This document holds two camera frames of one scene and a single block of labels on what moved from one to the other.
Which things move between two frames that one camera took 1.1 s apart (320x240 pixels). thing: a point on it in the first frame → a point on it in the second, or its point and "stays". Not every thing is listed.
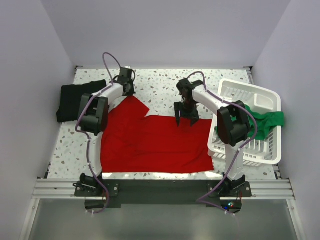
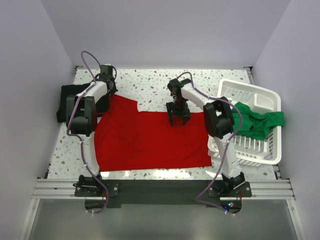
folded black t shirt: [71, 99] stays
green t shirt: [266, 121] stays
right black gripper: [194, 115] → [186, 112]
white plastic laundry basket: [266, 150] stays
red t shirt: [134, 143] stays
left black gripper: [132, 92] → [114, 89]
